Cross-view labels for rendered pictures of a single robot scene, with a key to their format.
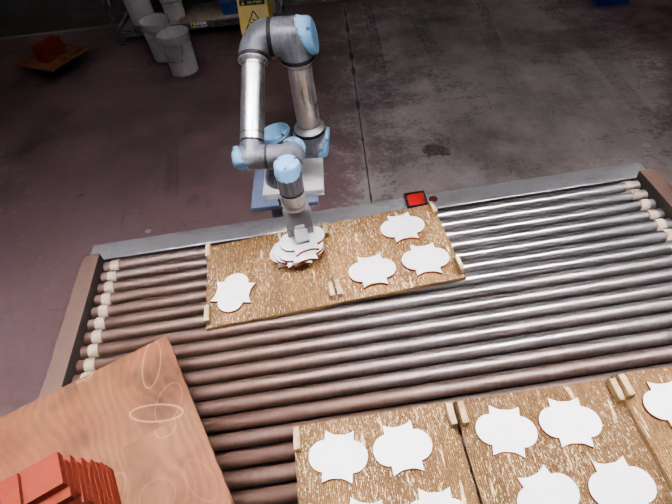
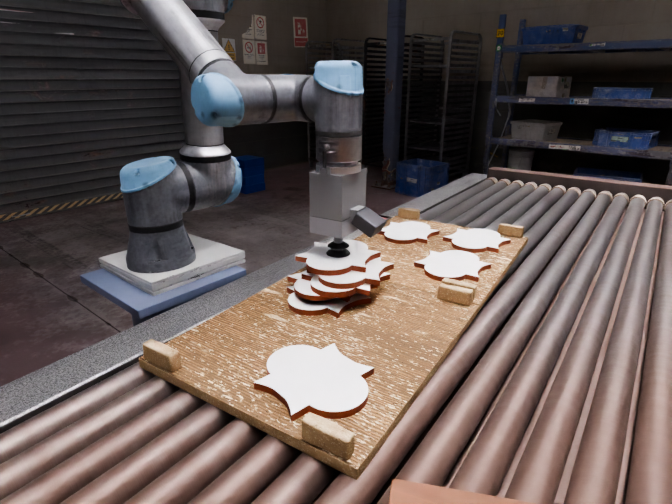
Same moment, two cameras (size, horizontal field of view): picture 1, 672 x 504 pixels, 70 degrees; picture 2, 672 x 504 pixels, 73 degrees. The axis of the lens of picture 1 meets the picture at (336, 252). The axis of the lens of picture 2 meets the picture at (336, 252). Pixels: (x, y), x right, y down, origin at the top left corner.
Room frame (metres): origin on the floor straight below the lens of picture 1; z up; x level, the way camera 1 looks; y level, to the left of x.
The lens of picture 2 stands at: (0.66, 0.71, 1.30)
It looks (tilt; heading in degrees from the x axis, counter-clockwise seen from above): 21 degrees down; 307
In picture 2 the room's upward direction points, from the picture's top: straight up
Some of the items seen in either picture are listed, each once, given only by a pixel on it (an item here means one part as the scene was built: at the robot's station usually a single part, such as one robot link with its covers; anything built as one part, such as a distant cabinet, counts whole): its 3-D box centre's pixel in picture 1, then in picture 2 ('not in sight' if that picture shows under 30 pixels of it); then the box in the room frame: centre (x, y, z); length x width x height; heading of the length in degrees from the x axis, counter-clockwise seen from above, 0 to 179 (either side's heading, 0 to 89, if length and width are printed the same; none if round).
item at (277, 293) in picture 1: (268, 274); (326, 333); (1.04, 0.23, 0.93); 0.41 x 0.35 x 0.02; 94
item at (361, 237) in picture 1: (388, 250); (427, 252); (1.07, -0.18, 0.93); 0.41 x 0.35 x 0.02; 94
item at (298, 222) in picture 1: (297, 220); (349, 198); (1.09, 0.11, 1.11); 0.12 x 0.09 x 0.16; 6
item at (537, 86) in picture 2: not in sight; (548, 86); (1.93, -4.85, 1.20); 0.36 x 0.28 x 0.22; 164
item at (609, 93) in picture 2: not in sight; (621, 93); (1.22, -4.75, 1.14); 0.50 x 0.38 x 0.11; 5
